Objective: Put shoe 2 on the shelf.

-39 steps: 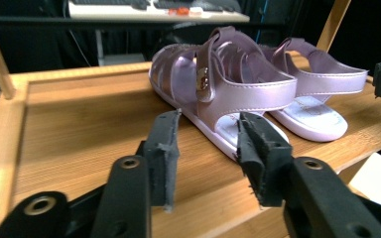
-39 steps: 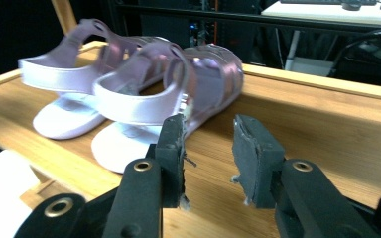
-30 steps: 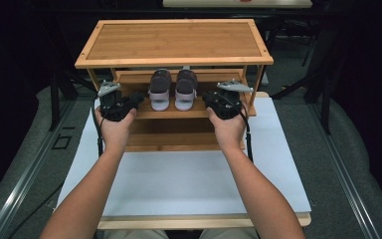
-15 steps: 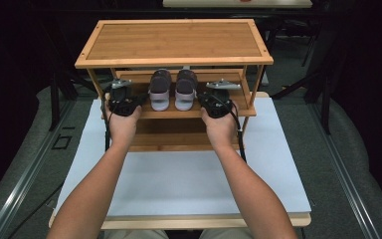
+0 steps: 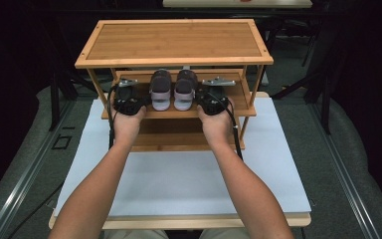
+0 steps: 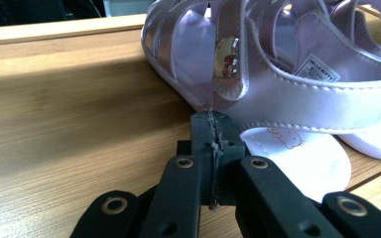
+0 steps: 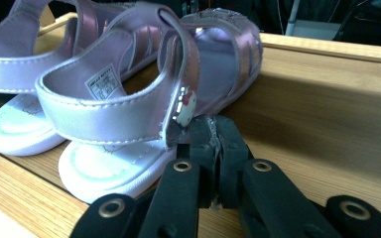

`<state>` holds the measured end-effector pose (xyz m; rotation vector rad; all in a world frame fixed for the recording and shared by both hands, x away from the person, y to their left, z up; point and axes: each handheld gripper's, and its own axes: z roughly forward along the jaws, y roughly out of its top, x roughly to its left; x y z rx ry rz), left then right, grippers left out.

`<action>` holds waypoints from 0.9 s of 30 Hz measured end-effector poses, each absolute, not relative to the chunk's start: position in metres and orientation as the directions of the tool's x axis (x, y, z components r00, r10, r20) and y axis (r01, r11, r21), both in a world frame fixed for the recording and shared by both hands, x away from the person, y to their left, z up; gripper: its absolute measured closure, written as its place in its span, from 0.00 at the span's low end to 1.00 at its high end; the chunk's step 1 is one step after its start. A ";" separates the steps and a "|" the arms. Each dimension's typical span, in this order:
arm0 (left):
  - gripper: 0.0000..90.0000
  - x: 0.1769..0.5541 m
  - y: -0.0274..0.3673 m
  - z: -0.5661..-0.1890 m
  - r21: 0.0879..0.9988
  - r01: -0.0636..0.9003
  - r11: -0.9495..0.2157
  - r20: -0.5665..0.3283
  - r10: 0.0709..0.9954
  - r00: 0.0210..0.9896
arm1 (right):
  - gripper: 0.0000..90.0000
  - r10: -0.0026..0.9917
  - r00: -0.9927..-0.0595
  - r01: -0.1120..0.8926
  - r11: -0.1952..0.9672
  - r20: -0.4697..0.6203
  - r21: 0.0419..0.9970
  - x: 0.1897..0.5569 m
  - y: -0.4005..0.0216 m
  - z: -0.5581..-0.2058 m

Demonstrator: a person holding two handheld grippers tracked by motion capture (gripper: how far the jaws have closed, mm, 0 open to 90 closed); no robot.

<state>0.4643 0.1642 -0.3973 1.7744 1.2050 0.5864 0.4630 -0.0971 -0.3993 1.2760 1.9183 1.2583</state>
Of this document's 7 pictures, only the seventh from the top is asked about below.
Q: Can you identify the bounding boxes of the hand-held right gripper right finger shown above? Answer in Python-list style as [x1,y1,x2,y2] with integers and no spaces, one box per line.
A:
[212,114,343,238]

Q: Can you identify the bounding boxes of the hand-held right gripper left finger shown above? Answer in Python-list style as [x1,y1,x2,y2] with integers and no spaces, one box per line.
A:
[138,114,220,238]

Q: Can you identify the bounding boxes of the three-tier wooden shelf rack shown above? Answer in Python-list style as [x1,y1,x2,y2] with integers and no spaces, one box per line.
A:
[0,12,381,238]

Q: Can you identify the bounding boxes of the pink sandal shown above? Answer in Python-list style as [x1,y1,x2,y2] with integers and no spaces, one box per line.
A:
[0,0,167,158]
[34,1,266,205]

